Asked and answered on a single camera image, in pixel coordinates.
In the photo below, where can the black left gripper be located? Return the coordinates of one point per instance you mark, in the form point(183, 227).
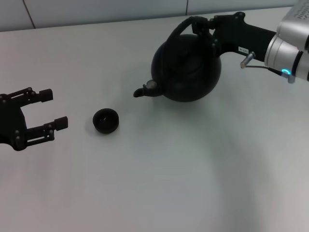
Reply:
point(10, 122)

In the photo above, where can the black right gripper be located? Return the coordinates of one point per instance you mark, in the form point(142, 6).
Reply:
point(241, 36)

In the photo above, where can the black round teapot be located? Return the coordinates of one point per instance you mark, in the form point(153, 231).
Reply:
point(186, 72)

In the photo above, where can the dark brown teacup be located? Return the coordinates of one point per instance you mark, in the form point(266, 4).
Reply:
point(105, 120)

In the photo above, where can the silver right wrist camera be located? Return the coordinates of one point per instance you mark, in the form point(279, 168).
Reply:
point(294, 21)

